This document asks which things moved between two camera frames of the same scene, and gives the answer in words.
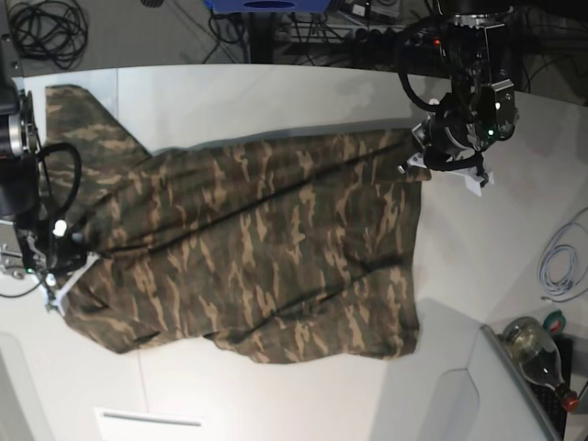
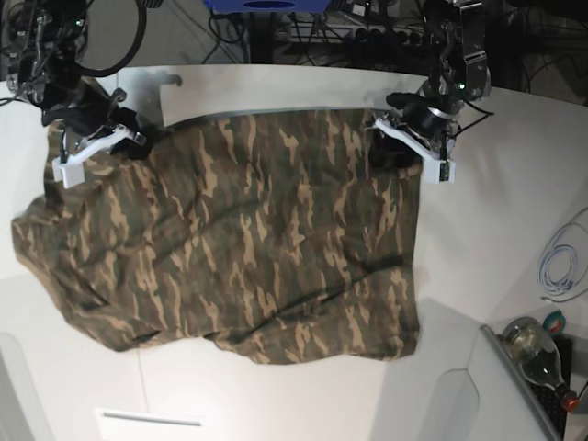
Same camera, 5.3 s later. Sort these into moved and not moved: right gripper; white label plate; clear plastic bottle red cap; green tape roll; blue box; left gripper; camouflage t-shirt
Moved: camouflage t-shirt; right gripper; left gripper
Not moved: white label plate; clear plastic bottle red cap; blue box; green tape roll
